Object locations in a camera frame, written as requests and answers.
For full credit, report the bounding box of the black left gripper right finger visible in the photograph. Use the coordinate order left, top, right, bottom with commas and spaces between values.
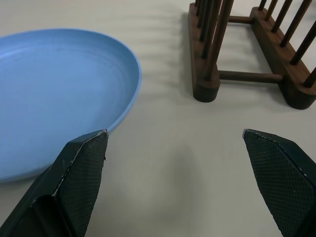
242, 128, 316, 237

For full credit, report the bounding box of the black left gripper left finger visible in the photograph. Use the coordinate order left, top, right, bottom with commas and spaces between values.
0, 129, 110, 237

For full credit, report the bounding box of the blue plate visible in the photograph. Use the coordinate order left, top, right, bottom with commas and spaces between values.
0, 29, 143, 184

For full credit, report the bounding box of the wooden dish rack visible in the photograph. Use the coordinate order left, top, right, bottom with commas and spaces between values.
188, 0, 316, 110

